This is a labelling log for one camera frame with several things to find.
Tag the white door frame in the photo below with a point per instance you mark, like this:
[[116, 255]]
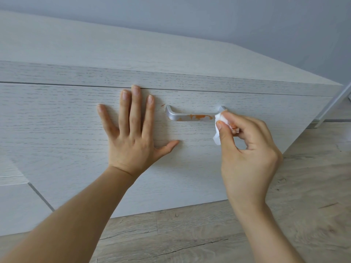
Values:
[[333, 105]]

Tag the person's right hand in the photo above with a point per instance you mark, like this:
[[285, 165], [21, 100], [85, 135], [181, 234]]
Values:
[[252, 172]]

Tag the low white wooden cabinet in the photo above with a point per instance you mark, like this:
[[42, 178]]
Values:
[[137, 46]]

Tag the low white cabinet door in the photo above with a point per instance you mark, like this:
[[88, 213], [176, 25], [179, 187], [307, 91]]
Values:
[[192, 175]]

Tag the white wipe pad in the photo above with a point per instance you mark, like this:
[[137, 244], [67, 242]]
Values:
[[216, 138]]

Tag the person's left hand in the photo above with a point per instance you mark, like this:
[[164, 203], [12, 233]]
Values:
[[131, 150]]

